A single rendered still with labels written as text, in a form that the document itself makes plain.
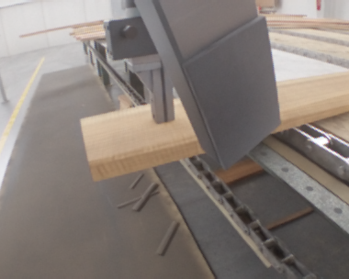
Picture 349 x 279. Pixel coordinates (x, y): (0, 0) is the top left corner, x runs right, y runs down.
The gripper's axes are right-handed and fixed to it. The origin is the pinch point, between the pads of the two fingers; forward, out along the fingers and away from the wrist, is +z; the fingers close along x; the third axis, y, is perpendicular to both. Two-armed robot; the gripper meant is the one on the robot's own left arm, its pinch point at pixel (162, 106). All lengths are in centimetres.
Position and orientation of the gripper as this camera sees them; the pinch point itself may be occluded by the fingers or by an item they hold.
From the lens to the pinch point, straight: 39.7
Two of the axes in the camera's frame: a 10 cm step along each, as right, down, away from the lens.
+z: 0.6, 8.8, 4.7
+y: 3.7, 4.1, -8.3
